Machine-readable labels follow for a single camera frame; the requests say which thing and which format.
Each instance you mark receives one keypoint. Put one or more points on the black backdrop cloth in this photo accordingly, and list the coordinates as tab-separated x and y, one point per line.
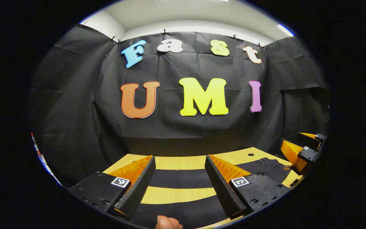
170	70

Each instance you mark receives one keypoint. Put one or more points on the ceiling light panel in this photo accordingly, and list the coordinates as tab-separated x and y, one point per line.
285	30

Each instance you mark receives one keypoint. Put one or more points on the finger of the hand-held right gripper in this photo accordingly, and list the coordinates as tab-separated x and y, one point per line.
320	137
307	154

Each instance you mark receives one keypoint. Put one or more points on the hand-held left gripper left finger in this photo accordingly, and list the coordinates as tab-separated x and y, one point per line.
138	187

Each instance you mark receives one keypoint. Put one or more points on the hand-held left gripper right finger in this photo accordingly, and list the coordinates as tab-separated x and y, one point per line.
221	187

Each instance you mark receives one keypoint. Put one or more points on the black jeans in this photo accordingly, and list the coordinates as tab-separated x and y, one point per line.
183	178

